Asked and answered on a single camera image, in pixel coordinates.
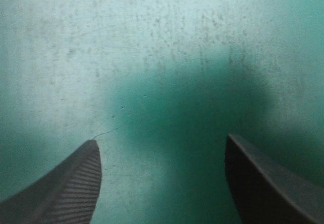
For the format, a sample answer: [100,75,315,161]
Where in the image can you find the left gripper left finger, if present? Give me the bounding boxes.
[0,139,102,224]

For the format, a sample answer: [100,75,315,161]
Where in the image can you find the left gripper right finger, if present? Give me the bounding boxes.
[225,133,324,224]

